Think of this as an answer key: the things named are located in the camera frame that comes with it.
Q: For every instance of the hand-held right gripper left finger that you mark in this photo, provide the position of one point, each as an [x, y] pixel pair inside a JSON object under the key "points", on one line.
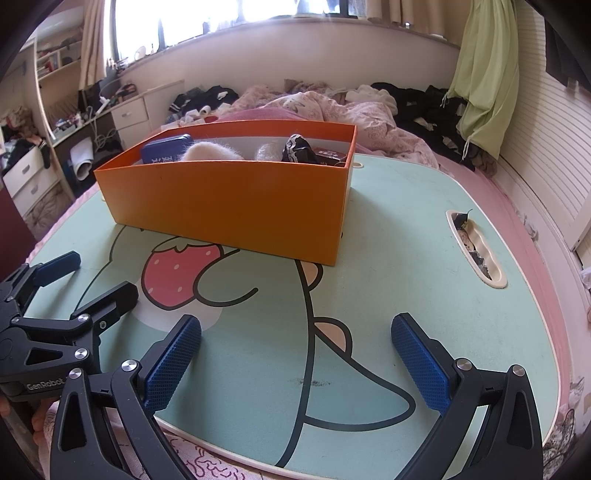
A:
{"points": [[171, 364]]}

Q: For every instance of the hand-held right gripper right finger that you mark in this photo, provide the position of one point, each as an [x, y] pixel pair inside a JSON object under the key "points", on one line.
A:
{"points": [[420, 364]]}

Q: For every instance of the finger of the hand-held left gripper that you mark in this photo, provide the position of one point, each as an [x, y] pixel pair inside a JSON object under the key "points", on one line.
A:
{"points": [[57, 267], [115, 300]]}

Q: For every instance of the orange cardboard box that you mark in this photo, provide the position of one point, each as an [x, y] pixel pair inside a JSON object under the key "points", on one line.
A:
{"points": [[221, 207]]}

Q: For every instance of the blue tin box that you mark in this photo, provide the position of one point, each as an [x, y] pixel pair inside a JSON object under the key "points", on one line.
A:
{"points": [[161, 150]]}

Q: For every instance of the white fluffy fur ball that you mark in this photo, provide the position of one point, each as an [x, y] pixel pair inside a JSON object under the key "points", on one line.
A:
{"points": [[207, 151]]}

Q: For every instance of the clear plastic ball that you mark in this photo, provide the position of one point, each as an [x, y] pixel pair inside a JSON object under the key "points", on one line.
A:
{"points": [[268, 152]]}

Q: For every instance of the black and red box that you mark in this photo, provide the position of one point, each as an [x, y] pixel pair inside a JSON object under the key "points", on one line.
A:
{"points": [[330, 157]]}

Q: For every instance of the black lace trimmed pouch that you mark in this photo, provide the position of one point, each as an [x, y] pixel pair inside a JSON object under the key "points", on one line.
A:
{"points": [[298, 147]]}

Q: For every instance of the green cartoon desktop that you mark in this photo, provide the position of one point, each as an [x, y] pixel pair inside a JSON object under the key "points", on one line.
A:
{"points": [[369, 277]]}

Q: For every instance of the person's left hand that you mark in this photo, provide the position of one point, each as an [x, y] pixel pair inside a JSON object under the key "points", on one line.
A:
{"points": [[40, 417]]}

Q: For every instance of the dark red door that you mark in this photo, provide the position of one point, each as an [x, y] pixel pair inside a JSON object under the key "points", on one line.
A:
{"points": [[11, 226]]}

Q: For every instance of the white drawer cabinet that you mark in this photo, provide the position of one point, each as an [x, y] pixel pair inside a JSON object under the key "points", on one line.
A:
{"points": [[27, 175]]}

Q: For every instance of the rolled white paper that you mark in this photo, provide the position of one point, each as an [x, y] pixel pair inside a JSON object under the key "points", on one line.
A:
{"points": [[82, 159]]}

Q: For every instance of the crumpled wrappers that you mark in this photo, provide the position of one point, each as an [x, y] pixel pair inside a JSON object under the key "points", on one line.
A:
{"points": [[471, 244]]}

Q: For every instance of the pink bed sheet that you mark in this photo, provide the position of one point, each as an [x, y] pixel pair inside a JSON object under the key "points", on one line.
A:
{"points": [[521, 240]]}

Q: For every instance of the white desk with drawers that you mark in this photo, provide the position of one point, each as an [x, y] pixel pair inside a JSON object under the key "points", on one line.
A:
{"points": [[134, 110]]}

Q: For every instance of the white bookshelf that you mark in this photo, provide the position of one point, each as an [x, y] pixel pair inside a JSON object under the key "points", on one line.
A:
{"points": [[55, 60]]}

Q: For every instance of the black and white striped clothes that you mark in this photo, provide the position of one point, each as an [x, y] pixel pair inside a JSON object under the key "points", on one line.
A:
{"points": [[203, 99]]}

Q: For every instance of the beige curtain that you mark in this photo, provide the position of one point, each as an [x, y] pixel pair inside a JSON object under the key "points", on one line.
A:
{"points": [[94, 41]]}

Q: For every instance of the pink floral quilt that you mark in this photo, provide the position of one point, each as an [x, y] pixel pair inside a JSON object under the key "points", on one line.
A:
{"points": [[369, 120]]}

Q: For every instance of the pile of black clothes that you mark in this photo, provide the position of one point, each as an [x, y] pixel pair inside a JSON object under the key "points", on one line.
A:
{"points": [[415, 106]]}

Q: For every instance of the white garment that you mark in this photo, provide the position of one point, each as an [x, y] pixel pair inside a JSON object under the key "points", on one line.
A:
{"points": [[374, 97]]}

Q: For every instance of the light green hanging cloth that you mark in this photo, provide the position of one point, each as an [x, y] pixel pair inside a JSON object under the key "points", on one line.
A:
{"points": [[485, 83]]}

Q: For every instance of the window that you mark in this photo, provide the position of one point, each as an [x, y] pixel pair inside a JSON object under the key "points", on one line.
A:
{"points": [[207, 18]]}

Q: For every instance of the dark hanging garment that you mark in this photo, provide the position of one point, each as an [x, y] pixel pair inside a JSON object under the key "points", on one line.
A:
{"points": [[565, 50]]}

